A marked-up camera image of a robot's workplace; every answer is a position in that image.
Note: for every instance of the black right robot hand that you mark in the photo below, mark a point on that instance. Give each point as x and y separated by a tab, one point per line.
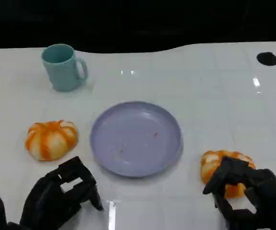
267	191

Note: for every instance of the lilac plate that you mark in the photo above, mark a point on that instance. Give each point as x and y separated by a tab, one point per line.
135	139

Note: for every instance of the orange and white bread roll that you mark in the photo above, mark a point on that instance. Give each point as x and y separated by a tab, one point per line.
210	165
49	141

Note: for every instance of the pale green mug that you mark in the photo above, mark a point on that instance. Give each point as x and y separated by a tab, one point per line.
61	74

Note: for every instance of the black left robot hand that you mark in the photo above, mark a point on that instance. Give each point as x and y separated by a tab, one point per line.
47	201

